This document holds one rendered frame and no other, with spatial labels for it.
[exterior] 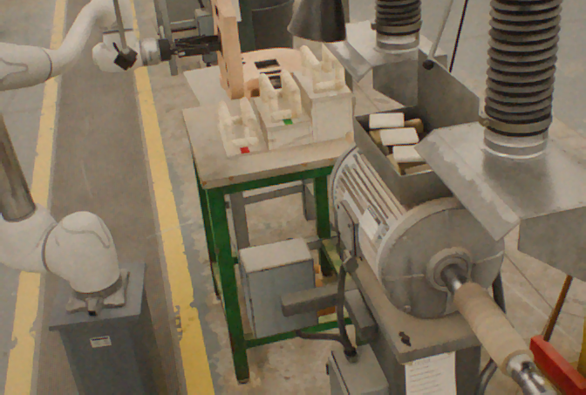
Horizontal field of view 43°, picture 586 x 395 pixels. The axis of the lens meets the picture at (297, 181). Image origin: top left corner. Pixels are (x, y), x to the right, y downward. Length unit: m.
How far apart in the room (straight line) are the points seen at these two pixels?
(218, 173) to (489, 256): 1.23
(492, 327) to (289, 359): 1.88
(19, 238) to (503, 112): 1.58
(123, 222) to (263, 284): 2.47
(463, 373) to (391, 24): 0.76
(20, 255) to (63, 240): 0.17
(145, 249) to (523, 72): 2.93
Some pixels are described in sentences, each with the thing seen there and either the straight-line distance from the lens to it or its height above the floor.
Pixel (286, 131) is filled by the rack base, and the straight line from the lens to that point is 2.55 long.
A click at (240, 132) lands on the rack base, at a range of 2.70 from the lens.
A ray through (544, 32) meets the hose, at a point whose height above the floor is 1.74.
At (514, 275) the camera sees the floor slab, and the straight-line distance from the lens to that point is 3.52.
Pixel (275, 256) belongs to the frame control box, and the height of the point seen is 1.12.
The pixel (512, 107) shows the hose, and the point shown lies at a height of 1.63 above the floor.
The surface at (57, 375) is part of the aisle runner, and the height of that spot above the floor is 0.00.
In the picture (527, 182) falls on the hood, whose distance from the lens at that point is 1.14.
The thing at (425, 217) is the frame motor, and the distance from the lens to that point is 1.36.
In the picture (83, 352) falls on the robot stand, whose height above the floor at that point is 0.57.
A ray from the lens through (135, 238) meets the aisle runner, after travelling 3.95.
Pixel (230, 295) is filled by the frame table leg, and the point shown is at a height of 0.45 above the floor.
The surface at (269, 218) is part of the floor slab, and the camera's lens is 3.93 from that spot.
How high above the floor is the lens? 2.11
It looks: 30 degrees down
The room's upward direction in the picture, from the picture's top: 5 degrees counter-clockwise
